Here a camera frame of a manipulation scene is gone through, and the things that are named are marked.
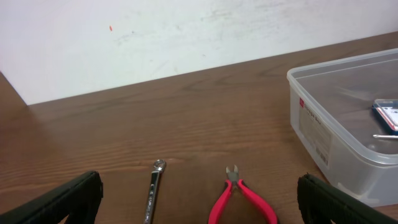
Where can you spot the blue precision screwdriver set case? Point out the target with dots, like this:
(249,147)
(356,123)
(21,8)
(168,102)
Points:
(385,111)

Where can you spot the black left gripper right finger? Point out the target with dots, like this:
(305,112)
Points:
(321,203)

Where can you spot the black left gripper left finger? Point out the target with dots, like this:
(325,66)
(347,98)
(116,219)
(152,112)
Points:
(76,201)

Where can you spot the black yellow screwdriver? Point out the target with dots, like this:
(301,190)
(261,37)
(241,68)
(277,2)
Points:
(378,136)

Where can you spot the red handled cutting pliers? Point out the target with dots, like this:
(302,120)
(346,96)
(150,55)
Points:
(237,197)

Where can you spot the clear plastic storage container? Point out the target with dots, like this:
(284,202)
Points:
(331,113)

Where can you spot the silver combination wrench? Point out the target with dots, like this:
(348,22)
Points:
(159,167)

